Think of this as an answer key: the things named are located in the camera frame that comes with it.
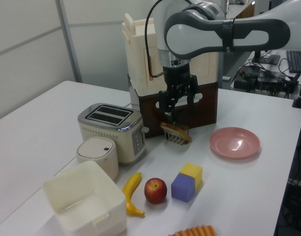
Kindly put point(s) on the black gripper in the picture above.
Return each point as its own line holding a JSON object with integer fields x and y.
{"x": 177, "y": 76}

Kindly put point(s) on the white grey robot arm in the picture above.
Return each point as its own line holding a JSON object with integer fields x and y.
{"x": 189, "y": 37}

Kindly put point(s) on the brown bread slice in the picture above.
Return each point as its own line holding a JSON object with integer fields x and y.
{"x": 177, "y": 131}

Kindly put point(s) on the orange white striped bread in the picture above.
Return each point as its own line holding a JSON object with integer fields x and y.
{"x": 194, "y": 231}

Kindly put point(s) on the dark brown wooden box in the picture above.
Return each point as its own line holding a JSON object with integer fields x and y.
{"x": 204, "y": 110}

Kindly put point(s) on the small silver device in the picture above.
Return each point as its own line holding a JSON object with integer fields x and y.
{"x": 226, "y": 78}

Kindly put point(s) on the pink plate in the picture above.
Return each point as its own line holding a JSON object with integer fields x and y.
{"x": 235, "y": 143}

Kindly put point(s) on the yellow cube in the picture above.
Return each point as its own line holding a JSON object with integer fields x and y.
{"x": 192, "y": 169}

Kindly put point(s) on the cream silver two-slot toaster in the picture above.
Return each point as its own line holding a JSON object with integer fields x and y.
{"x": 103, "y": 132}

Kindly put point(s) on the purple cube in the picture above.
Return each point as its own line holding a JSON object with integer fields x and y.
{"x": 182, "y": 189}

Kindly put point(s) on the black monitor stand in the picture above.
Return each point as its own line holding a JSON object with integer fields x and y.
{"x": 266, "y": 59}

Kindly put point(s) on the red apple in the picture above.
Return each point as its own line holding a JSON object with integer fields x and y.
{"x": 155, "y": 191}

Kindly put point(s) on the small white lidded bin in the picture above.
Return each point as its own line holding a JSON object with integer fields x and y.
{"x": 96, "y": 152}

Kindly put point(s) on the yellow banana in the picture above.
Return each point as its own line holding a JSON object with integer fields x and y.
{"x": 130, "y": 191}

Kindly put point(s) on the black keyboard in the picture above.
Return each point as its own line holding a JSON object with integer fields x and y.
{"x": 297, "y": 61}

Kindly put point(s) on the white plastic container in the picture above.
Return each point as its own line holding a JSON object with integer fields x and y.
{"x": 66, "y": 186}

